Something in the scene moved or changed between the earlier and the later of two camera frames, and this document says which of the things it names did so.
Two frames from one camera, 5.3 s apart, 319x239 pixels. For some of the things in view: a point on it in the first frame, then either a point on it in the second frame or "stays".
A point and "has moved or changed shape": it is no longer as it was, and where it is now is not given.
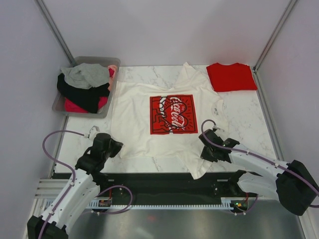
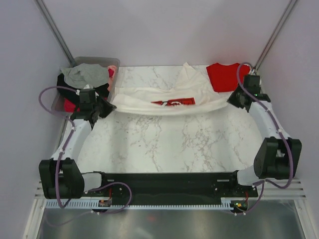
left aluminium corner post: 56,32 stays
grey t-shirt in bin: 85,75 stays
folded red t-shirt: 235,77 stays
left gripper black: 117,147 → 109,108
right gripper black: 205,156 → 232,100
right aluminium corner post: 290,5 stays
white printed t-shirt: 151,120 has moved or changed shape
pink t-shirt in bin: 112,70 stays
